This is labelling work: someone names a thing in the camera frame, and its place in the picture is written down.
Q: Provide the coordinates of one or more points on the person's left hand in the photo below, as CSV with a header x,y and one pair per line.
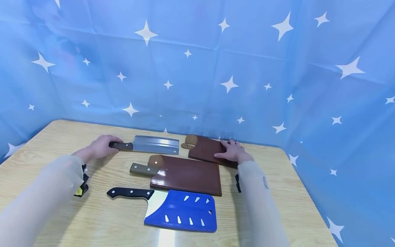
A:
x,y
100,147

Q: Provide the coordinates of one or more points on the person's right hand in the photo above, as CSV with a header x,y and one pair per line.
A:
x,y
236,153

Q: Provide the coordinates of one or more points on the person's left fingers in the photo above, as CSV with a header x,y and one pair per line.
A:
x,y
112,139

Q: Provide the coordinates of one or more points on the person's right fingers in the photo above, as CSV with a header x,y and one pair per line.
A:
x,y
231,144

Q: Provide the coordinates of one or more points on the person's right thumb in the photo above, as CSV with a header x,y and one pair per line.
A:
x,y
221,155

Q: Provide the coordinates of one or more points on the small brown leather sheath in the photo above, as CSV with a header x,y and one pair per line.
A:
x,y
205,151

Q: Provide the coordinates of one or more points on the person's right forearm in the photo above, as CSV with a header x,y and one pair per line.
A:
x,y
262,206

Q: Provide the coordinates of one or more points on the person's left forearm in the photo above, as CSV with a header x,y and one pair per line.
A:
x,y
40,202

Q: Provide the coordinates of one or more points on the black wrist band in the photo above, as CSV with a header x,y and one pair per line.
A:
x,y
82,187
238,183

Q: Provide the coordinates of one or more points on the large brown leather sheath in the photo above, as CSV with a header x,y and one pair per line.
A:
x,y
188,175

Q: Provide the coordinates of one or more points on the blue plastic blade guard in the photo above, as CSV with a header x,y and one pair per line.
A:
x,y
185,214

